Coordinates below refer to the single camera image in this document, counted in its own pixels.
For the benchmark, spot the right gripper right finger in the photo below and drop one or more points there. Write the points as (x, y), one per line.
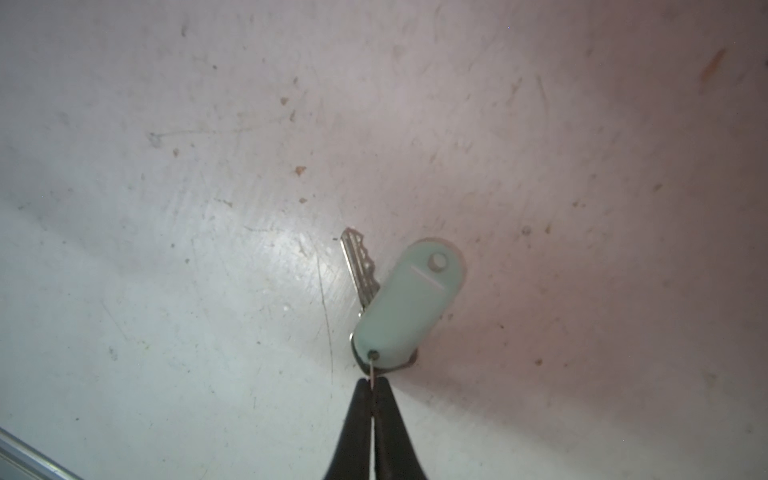
(395, 457)

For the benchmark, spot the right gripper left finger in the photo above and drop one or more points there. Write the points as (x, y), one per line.
(351, 458)

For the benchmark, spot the key with green cap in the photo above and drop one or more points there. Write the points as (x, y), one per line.
(398, 313)

